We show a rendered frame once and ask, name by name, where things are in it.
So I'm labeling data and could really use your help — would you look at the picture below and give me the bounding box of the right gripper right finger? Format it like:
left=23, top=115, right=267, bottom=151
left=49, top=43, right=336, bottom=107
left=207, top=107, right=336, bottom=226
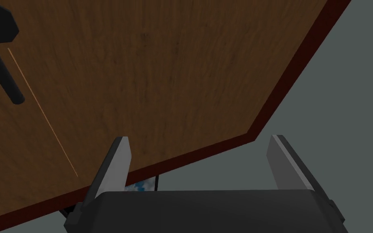
left=266, top=134, right=326, bottom=195

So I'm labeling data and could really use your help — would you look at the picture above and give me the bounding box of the blue framed wall picture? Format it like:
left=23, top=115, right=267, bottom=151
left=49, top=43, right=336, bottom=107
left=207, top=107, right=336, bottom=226
left=124, top=175, right=160, bottom=192

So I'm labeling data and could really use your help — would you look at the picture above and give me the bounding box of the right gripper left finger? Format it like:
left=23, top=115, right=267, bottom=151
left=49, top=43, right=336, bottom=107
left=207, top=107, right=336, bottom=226
left=90, top=136, right=132, bottom=201

